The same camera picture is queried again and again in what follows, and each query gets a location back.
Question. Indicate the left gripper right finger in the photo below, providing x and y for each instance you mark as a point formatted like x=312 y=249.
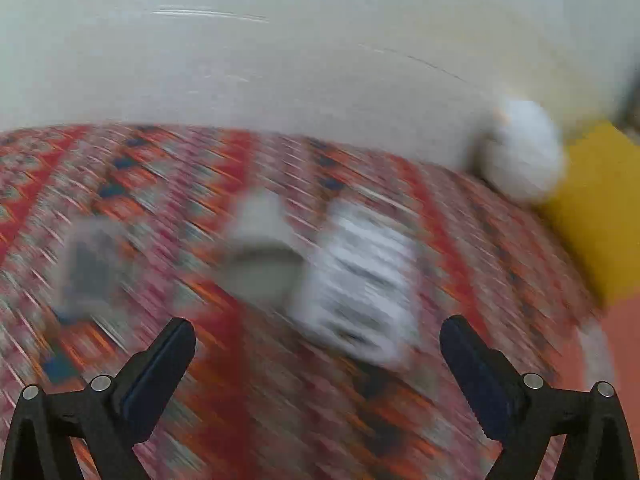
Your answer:
x=523 y=413

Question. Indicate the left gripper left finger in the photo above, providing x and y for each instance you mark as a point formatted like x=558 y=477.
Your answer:
x=111 y=414

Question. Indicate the pink storage box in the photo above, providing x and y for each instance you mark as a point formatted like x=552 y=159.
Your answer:
x=610 y=346

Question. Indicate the clear plastic card box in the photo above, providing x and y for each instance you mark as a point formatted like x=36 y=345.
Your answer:
x=89 y=268

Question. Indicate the patterned red bedspread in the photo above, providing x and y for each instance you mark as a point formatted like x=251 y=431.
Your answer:
x=258 y=401

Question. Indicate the white barcode package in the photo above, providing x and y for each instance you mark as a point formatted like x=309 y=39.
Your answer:
x=358 y=289

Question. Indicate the yellow cushion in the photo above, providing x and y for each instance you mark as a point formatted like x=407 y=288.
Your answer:
x=594 y=211

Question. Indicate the white round plush ball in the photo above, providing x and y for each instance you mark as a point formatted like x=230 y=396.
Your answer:
x=523 y=155

